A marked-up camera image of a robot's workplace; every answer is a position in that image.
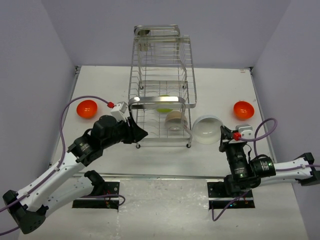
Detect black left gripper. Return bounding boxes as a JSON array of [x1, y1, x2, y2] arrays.
[[102, 116, 148, 149]]

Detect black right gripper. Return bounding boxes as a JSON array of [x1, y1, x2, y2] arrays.
[[218, 125, 251, 182]]

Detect white ribbed bowl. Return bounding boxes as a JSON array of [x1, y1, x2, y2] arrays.
[[192, 115, 224, 145]]

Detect orange plastic bowl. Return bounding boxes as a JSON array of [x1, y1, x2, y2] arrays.
[[76, 99, 98, 119], [233, 100, 255, 121]]

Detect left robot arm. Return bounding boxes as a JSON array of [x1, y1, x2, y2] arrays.
[[2, 115, 148, 235]]

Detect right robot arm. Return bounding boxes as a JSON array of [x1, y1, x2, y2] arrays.
[[219, 124, 320, 197]]

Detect green ribbed bowl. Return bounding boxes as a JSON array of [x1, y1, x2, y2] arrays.
[[155, 102, 173, 114]]

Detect beige ceramic bowl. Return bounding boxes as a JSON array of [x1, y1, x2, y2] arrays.
[[164, 110, 188, 131]]

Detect perforated metal cutlery holder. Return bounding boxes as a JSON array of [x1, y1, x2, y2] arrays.
[[137, 29, 150, 52]]

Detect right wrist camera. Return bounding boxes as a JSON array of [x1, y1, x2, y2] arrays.
[[233, 124, 254, 141]]

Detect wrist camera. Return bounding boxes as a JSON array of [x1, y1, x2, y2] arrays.
[[233, 124, 254, 141], [110, 101, 128, 122]]

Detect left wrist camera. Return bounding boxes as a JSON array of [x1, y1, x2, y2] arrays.
[[110, 101, 128, 122]]

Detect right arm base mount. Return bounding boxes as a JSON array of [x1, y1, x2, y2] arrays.
[[207, 179, 256, 210]]

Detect metal wire dish rack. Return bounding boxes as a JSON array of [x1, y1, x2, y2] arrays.
[[128, 24, 197, 149]]

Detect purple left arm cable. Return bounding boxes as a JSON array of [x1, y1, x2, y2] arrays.
[[0, 96, 126, 235]]

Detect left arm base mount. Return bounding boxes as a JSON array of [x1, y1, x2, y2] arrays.
[[72, 170, 123, 210]]

